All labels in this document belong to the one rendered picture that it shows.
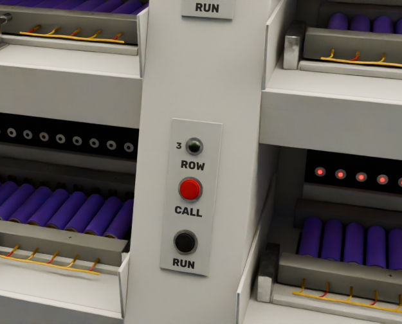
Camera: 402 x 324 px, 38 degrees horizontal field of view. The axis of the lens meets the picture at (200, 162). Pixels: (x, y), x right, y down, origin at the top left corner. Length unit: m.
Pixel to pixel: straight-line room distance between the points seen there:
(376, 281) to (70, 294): 0.27
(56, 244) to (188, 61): 0.22
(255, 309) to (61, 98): 0.24
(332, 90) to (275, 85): 0.04
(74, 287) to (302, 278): 0.20
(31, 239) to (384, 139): 0.33
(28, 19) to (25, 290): 0.25
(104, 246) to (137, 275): 0.07
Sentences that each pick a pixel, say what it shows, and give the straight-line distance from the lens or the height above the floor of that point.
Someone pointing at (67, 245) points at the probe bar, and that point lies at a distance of 0.57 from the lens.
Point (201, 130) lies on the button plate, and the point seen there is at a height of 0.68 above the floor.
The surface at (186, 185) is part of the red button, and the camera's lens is 0.46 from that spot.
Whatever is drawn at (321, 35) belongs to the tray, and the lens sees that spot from 0.51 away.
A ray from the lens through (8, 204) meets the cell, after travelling 0.65.
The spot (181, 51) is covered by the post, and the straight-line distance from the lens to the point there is 0.46.
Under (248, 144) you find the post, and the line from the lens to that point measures 0.45.
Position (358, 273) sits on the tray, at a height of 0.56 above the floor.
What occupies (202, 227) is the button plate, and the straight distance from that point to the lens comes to 0.47.
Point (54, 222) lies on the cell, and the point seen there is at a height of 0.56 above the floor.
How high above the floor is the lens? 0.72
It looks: 9 degrees down
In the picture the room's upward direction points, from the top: 5 degrees clockwise
